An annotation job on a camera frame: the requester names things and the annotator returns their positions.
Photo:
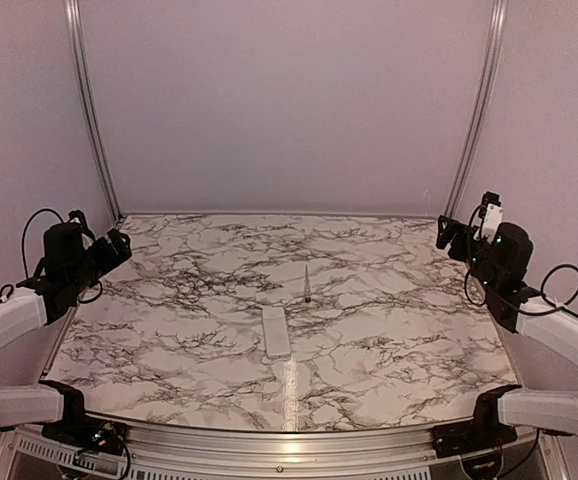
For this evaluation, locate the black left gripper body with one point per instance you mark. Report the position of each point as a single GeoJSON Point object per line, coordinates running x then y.
{"type": "Point", "coordinates": [107, 261]}

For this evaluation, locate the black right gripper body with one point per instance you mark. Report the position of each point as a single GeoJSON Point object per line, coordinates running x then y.
{"type": "Point", "coordinates": [464, 231]}

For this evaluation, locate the white remote control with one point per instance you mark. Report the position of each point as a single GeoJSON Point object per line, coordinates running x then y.
{"type": "Point", "coordinates": [275, 330]}

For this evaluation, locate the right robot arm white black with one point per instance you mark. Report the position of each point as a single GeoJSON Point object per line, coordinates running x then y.
{"type": "Point", "coordinates": [498, 262]}

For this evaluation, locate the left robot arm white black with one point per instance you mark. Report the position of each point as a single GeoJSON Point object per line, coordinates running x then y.
{"type": "Point", "coordinates": [74, 261]}

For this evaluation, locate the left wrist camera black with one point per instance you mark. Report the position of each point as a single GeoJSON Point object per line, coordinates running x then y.
{"type": "Point", "coordinates": [79, 217]}

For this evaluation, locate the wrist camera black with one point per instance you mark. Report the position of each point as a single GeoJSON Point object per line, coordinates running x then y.
{"type": "Point", "coordinates": [491, 215]}
{"type": "Point", "coordinates": [79, 217]}

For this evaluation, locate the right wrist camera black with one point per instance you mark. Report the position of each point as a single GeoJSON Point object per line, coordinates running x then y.
{"type": "Point", "coordinates": [491, 215]}

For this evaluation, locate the right aluminium frame post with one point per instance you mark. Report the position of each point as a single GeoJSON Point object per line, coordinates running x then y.
{"type": "Point", "coordinates": [492, 56]}

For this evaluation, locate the aluminium frame post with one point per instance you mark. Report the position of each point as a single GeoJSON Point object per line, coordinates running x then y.
{"type": "Point", "coordinates": [492, 56]}
{"type": "Point", "coordinates": [83, 80]}

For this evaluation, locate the clear handled small screwdriver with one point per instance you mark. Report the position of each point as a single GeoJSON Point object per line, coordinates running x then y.
{"type": "Point", "coordinates": [307, 286]}

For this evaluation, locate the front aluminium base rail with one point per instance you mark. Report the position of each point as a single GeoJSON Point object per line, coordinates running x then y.
{"type": "Point", "coordinates": [170, 452]}

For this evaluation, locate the left aluminium frame post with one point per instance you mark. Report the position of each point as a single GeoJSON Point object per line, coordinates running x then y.
{"type": "Point", "coordinates": [83, 80]}

